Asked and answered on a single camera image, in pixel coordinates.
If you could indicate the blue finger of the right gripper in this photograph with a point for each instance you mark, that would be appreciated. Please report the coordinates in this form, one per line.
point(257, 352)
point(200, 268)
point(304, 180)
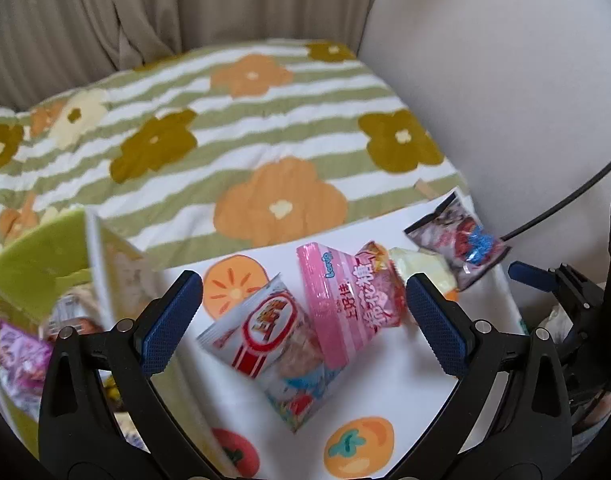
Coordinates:
point(531, 276)

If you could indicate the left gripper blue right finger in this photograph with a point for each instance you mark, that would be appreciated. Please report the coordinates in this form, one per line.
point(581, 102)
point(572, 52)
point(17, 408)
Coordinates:
point(508, 416)

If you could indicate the red white blue snack bag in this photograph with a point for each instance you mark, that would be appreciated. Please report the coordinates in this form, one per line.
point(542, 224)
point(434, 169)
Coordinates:
point(270, 339)

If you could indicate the pink marshmallow snack bag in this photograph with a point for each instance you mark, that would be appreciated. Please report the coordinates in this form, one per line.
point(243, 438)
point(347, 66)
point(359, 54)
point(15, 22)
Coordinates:
point(350, 297)

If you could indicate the purple snack bag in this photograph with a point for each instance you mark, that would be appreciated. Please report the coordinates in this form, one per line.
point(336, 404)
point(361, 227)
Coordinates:
point(24, 361)

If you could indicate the dark blue red snack bag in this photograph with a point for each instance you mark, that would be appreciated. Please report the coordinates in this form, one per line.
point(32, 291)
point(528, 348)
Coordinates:
point(453, 232)

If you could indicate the orange cream snack bag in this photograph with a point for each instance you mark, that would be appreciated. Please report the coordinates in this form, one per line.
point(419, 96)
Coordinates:
point(404, 263)

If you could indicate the green cardboard box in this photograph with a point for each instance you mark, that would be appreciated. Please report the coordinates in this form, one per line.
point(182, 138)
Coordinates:
point(74, 248)

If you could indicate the floral striped quilt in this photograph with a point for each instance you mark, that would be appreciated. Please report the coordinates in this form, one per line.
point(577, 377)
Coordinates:
point(220, 149)

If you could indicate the beige curtain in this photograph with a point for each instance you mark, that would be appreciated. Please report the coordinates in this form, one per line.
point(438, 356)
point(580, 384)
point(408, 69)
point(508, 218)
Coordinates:
point(50, 46)

